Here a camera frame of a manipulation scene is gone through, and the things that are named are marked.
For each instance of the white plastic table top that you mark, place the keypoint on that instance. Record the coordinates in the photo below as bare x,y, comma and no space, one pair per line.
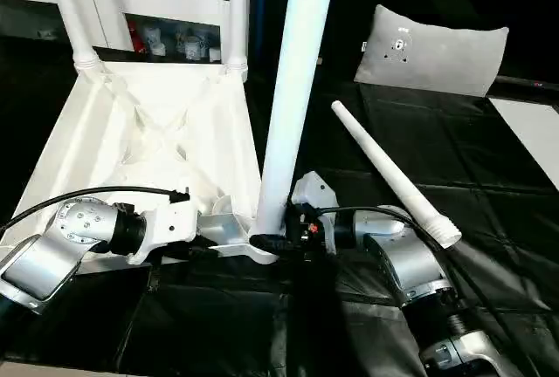
144,132

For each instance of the white plastic table leg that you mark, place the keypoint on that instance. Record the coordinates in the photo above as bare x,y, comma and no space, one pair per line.
393,167
292,89
237,15
72,15

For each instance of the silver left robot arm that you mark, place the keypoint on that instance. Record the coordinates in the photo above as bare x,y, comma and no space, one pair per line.
65,241

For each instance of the black table mat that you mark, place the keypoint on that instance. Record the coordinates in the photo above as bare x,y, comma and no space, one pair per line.
436,141

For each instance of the small white cup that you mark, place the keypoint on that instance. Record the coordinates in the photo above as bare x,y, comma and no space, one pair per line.
215,55

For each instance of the grey cushion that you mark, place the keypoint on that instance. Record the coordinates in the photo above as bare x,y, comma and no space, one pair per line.
436,54

